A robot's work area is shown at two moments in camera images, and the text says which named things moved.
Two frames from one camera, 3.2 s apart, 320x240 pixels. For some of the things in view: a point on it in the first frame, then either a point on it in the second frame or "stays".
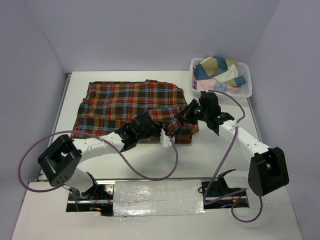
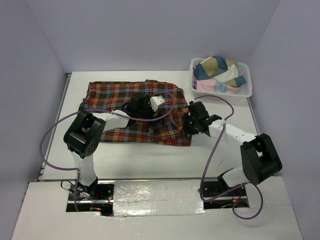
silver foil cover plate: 158,198 stays
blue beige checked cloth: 225,71 stays
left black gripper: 159,126 → 151,111
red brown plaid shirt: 109,105 stays
